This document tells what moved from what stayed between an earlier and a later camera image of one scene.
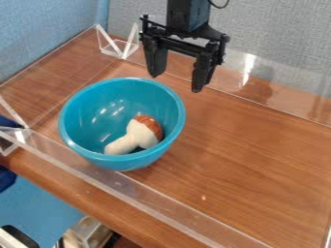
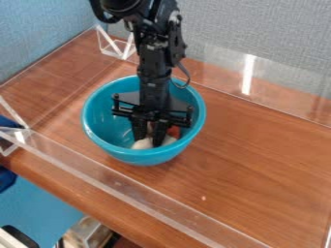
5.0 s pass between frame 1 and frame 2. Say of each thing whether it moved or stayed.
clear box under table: stayed
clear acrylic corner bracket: stayed
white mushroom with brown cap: moved
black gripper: moved
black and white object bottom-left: stayed
